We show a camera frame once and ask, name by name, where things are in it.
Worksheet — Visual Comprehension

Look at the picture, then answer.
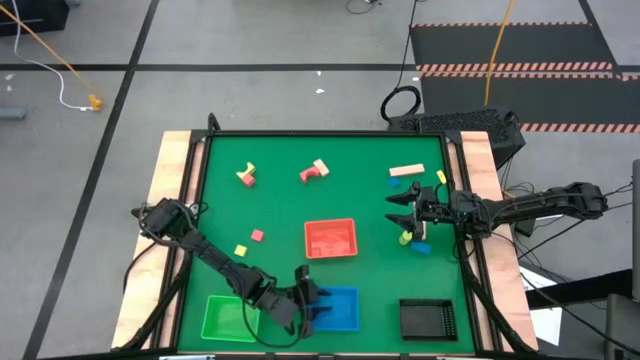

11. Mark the blue plastic basket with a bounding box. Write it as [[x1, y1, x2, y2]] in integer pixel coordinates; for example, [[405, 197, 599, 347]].
[[304, 285, 360, 332]]

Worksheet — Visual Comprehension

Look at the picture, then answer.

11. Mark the green table mat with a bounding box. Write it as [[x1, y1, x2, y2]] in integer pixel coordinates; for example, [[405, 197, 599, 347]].
[[177, 134, 476, 354]]

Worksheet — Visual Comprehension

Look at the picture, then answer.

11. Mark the long natural wood block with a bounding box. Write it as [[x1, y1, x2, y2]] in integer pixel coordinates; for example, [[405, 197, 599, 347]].
[[388, 163, 426, 178]]

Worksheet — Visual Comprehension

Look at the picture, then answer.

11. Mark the red plastic basket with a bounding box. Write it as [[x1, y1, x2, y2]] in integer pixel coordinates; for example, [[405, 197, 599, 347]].
[[303, 217, 359, 260]]

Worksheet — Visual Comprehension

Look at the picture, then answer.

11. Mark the black box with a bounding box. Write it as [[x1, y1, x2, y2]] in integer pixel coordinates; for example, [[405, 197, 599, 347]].
[[0, 0, 70, 37]]

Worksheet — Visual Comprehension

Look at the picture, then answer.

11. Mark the black hazard-striped floor mat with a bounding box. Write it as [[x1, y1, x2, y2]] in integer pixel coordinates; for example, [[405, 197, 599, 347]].
[[418, 69, 640, 134], [409, 22, 619, 74]]

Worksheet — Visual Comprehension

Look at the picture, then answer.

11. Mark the yellow floor cable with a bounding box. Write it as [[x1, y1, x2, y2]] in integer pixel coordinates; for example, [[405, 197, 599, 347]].
[[483, 0, 516, 108]]

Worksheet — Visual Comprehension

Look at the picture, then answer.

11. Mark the white floor cable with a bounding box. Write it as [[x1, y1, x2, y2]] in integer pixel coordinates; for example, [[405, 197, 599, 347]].
[[10, 0, 90, 112]]

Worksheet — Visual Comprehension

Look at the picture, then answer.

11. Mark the black perforated computer case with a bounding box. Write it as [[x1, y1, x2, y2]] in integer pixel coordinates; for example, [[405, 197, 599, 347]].
[[387, 107, 527, 170]]

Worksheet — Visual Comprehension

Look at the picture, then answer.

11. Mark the black power adapter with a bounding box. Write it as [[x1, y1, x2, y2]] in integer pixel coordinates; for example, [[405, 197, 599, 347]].
[[513, 217, 537, 239]]

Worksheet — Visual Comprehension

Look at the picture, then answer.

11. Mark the green plastic basket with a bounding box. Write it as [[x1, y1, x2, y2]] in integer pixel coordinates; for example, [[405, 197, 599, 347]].
[[200, 294, 261, 344]]

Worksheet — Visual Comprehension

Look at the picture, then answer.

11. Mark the black floor beam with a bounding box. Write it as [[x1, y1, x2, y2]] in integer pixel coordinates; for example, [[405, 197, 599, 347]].
[[524, 268, 634, 310]]

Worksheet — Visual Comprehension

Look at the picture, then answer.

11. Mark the white paper sheet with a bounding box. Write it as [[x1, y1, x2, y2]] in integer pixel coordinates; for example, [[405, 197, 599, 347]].
[[519, 264, 565, 347]]

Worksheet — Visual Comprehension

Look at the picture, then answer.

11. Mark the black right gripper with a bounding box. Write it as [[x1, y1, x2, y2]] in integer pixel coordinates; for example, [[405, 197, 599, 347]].
[[385, 182, 454, 232]]

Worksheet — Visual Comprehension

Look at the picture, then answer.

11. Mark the thin black floor cable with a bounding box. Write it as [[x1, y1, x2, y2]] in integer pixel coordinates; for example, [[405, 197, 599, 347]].
[[344, 0, 382, 16]]

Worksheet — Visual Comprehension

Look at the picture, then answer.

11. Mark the orange floor cable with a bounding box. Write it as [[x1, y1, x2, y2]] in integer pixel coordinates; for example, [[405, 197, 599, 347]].
[[0, 3, 97, 100]]

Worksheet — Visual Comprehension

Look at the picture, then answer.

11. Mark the black coiled floor cable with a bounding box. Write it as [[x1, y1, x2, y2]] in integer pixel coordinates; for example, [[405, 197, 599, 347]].
[[379, 0, 424, 123]]

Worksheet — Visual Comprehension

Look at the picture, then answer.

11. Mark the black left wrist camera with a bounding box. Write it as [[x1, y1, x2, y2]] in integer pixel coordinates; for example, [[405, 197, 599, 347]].
[[293, 264, 312, 290]]

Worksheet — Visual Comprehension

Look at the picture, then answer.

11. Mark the grey upright panel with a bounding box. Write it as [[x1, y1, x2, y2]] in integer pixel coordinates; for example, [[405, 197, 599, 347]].
[[631, 158, 640, 304]]

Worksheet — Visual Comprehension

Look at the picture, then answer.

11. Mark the dark grey box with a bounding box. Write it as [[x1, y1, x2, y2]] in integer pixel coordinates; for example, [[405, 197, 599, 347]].
[[603, 293, 640, 360]]

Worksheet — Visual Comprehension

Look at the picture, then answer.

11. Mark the black metal table frame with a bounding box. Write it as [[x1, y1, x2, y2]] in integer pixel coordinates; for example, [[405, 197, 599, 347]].
[[112, 112, 539, 360]]

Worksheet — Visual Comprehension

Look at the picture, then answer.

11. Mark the black plastic basket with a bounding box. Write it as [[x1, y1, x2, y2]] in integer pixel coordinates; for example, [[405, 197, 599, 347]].
[[398, 298, 459, 343]]

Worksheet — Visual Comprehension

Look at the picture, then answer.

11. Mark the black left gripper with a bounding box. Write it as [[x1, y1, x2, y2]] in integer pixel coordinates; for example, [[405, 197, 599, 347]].
[[272, 285, 334, 339]]

